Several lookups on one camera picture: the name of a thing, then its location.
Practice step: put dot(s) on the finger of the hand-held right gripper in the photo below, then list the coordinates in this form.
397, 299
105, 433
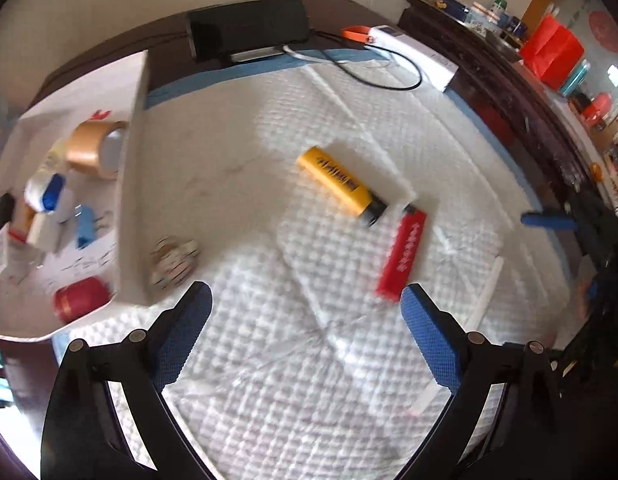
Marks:
546, 221

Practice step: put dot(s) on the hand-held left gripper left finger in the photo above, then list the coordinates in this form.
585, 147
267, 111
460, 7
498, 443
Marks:
181, 335

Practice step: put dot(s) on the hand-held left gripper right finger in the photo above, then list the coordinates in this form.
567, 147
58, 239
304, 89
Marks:
431, 335

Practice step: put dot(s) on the red lighter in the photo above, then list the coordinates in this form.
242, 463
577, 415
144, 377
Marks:
404, 255

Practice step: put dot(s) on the blue binder clip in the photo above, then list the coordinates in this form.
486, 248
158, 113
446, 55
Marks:
86, 227

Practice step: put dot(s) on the yellow lighter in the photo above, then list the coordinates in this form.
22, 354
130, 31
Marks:
334, 177

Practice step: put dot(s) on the white bottle with blue cap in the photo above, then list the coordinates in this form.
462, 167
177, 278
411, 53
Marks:
46, 192

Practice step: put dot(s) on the brown tape roll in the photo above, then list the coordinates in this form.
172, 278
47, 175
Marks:
91, 150

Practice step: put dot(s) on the white cardboard box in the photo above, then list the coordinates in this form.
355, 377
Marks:
89, 95

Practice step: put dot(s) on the white quilted mat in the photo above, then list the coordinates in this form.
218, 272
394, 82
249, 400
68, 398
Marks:
269, 360

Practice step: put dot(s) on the red small container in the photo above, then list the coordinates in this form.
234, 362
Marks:
81, 300

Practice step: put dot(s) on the teal container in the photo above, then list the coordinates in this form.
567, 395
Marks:
575, 80

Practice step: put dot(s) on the red bag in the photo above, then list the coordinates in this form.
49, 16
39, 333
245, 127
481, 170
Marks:
551, 52

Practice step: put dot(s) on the white and red small box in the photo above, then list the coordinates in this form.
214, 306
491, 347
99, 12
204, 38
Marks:
16, 255

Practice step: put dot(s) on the long white box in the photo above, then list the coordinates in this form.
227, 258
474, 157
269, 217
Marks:
419, 57

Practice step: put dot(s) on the blue box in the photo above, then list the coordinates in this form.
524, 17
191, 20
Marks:
451, 5

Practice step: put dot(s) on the orange scissors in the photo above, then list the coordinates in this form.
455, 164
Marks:
356, 34

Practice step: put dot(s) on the white power strip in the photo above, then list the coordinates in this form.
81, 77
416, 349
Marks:
256, 55

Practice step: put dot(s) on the black box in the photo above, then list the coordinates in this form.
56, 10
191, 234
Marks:
249, 25

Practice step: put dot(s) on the red round wall decoration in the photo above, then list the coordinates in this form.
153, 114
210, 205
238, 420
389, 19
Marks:
605, 30

